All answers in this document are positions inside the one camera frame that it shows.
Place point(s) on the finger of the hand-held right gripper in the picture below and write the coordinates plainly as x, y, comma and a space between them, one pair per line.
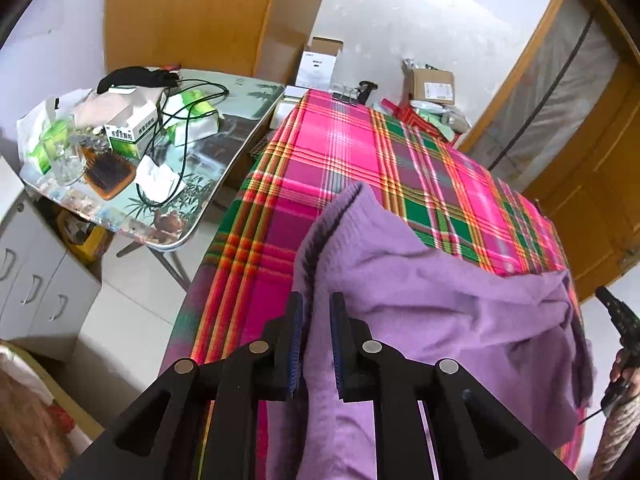
609, 301

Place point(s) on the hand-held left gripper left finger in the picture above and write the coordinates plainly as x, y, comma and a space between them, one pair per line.
296, 347

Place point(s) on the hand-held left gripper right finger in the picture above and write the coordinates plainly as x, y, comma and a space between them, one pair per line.
339, 347

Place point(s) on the purple fleece pants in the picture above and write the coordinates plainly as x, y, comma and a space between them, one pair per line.
425, 320

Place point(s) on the person's right forearm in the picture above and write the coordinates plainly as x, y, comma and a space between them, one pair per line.
620, 440

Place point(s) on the person's right hand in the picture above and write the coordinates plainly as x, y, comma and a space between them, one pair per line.
634, 380

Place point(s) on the wooden door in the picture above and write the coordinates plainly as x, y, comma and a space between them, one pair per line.
600, 185

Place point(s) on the folding table with printed top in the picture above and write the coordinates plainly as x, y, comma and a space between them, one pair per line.
220, 160

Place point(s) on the pink green plaid blanket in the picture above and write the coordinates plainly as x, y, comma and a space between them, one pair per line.
340, 145

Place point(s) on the clear plastic door curtain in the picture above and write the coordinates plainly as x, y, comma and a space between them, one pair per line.
540, 100

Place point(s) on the white crumpled tissue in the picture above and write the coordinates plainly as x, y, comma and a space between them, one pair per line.
157, 177

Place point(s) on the yellow bag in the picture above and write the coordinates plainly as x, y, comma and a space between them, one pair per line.
85, 240

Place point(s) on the red bag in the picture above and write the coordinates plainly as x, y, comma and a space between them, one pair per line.
397, 110

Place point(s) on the grey plastic parcel bag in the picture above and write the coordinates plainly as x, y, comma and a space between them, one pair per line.
445, 117

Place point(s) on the black binder clip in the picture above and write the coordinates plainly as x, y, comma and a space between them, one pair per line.
345, 95

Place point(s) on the green tissue pack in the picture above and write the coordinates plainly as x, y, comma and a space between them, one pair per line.
195, 115

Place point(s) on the wooden hair brush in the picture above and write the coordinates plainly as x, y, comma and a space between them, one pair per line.
110, 175

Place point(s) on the white cabinet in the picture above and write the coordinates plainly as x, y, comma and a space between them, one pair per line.
35, 285

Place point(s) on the green white carton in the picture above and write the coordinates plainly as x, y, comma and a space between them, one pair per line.
130, 130

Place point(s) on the brown patterned cloth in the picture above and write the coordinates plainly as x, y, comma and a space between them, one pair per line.
30, 420

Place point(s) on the brown cardboard box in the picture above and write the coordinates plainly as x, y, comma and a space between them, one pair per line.
432, 87

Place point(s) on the white cardboard box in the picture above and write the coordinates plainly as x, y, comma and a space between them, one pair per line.
315, 67

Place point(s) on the flat cardboard sheet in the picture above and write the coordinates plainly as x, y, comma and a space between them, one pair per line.
280, 60

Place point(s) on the glass cup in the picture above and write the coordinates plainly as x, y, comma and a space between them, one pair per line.
65, 160

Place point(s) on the black cloth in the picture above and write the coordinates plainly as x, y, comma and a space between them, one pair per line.
125, 77

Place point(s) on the plastic bag of green packets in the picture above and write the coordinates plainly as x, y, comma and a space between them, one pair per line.
35, 140

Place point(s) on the wooden wardrobe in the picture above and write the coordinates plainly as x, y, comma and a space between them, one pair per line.
200, 15

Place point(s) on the wooden door frame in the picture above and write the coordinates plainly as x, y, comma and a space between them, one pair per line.
520, 55

